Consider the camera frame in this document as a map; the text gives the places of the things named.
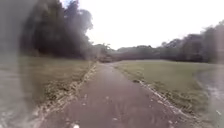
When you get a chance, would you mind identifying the dark asphalt path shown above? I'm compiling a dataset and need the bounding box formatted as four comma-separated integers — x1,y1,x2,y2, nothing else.
35,62,201,128

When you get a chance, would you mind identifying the grass field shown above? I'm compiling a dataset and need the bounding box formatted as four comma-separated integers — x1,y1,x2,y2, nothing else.
0,55,98,128
111,59,224,128

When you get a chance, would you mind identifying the wood of dark trees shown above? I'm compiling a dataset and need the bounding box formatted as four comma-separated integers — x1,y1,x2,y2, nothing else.
18,0,111,62

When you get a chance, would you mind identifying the row of trees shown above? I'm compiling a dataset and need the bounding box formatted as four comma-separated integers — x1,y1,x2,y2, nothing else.
99,20,224,64

